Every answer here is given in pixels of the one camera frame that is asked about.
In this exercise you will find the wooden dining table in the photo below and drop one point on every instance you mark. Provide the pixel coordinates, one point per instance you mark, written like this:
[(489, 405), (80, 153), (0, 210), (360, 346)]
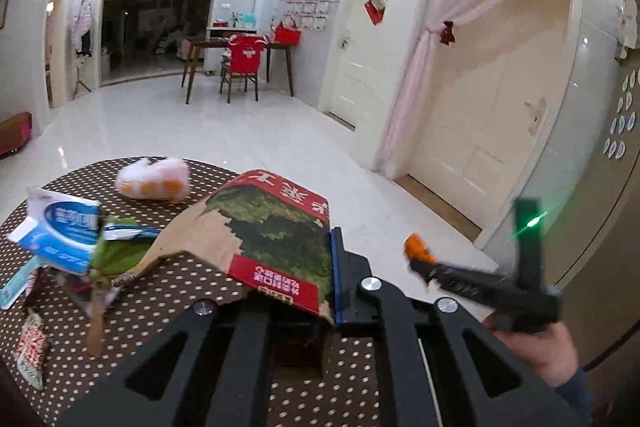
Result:
[(210, 43)]

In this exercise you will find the red door decoration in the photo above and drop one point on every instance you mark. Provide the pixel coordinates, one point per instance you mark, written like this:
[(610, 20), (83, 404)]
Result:
[(375, 11)]

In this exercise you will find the white hanging cloth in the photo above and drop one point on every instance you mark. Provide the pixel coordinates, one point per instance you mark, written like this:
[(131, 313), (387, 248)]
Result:
[(631, 22)]

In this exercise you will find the green wrapper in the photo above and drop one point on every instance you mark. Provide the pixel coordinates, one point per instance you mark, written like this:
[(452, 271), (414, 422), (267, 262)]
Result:
[(112, 252)]

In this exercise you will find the white door with curtain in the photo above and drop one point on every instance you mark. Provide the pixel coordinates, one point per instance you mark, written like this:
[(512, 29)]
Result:
[(505, 117)]

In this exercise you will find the small orange object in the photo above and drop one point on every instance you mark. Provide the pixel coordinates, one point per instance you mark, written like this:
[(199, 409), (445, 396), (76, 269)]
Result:
[(417, 247)]

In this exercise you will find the pale teal packet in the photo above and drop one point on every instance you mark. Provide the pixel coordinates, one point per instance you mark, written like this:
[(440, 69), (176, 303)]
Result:
[(15, 287)]

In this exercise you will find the wooden chair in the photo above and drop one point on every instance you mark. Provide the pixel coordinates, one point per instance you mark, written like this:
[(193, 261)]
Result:
[(240, 79)]

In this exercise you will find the group of white oval stickers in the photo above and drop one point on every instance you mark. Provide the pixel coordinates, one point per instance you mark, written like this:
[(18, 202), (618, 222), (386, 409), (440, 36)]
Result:
[(620, 122)]

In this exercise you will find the red white packet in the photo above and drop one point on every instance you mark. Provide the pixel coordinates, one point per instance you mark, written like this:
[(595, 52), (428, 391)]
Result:
[(31, 347)]

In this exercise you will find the red bag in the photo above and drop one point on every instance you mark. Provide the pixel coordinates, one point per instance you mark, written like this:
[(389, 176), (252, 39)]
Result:
[(286, 34)]

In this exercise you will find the blue white medicine box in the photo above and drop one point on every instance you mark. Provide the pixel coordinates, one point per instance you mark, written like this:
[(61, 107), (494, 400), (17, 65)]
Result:
[(60, 227)]

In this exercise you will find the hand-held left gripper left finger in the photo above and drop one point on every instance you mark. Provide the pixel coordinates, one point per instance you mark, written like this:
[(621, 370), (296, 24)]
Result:
[(250, 332)]

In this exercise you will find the white plastic bag of oranges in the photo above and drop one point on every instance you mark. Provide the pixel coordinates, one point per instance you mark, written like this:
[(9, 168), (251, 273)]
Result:
[(150, 179)]

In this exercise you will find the white blue wrapper strip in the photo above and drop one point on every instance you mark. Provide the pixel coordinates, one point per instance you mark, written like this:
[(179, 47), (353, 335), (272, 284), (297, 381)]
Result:
[(130, 233)]

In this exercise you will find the teal box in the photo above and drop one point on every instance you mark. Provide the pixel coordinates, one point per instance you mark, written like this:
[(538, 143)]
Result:
[(250, 18)]

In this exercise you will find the person's right hand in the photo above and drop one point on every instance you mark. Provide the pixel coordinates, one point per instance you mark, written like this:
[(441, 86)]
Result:
[(542, 352)]

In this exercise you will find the brown polka-dot tablecloth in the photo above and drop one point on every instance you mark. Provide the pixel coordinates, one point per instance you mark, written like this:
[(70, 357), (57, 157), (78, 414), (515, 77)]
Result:
[(165, 287)]

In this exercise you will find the brown snack wrapper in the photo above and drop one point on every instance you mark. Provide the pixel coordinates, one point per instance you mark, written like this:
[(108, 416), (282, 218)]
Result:
[(97, 317)]

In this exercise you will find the person's right forearm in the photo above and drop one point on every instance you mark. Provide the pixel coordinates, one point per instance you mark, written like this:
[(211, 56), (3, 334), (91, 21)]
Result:
[(582, 394)]

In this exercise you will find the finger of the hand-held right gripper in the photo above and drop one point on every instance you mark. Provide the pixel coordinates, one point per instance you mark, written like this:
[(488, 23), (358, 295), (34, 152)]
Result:
[(430, 272)]

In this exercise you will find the red shirt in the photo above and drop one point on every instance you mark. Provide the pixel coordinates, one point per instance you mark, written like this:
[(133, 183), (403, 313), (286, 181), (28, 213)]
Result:
[(246, 53)]

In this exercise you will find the coat stand with pink clothes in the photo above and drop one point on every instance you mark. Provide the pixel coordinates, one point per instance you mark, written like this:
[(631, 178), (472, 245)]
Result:
[(81, 27)]

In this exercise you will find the red bow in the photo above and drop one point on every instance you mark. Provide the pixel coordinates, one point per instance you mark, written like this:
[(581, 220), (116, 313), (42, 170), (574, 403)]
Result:
[(447, 33)]

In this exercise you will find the white door with red decoration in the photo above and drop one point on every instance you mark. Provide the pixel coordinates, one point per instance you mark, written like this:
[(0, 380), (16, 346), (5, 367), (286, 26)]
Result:
[(350, 72)]

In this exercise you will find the group of wall paper sheets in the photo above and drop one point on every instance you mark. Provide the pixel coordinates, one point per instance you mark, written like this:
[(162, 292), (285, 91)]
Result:
[(310, 4)]

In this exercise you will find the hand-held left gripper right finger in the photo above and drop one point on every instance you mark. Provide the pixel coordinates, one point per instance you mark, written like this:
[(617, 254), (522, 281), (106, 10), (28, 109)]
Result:
[(336, 277)]

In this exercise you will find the pink lace curtain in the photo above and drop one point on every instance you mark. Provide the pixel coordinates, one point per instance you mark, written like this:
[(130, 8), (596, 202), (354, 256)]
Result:
[(415, 72)]

